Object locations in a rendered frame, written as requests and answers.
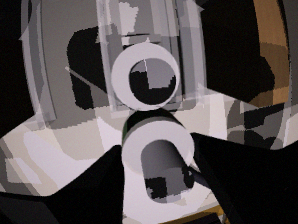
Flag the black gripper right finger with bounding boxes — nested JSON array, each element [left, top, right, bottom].
[[190, 132, 298, 224]]

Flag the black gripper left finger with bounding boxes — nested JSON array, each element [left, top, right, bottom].
[[0, 144, 125, 224]]

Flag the tan rectangular block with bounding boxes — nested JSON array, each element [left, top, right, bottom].
[[200, 0, 290, 108], [0, 37, 35, 139]]

